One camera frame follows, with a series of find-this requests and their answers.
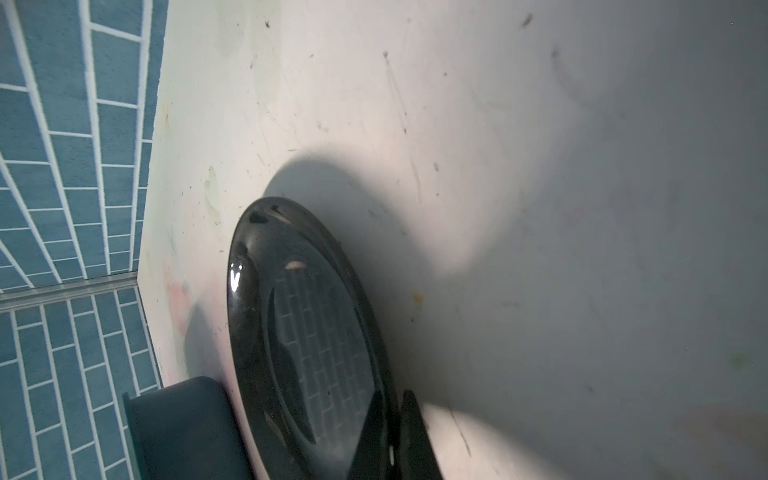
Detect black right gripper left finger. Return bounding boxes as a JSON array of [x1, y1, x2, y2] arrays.
[[347, 391, 389, 480]]

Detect left aluminium corner post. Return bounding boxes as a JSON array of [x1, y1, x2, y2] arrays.
[[1, 272, 138, 313]]

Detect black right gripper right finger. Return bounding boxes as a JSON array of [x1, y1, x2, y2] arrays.
[[395, 390, 443, 480]]

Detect teal plastic bin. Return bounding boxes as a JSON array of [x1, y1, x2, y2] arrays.
[[122, 376, 254, 479]]

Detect black glossy plate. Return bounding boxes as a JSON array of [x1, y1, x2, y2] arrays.
[[227, 197, 398, 479]]

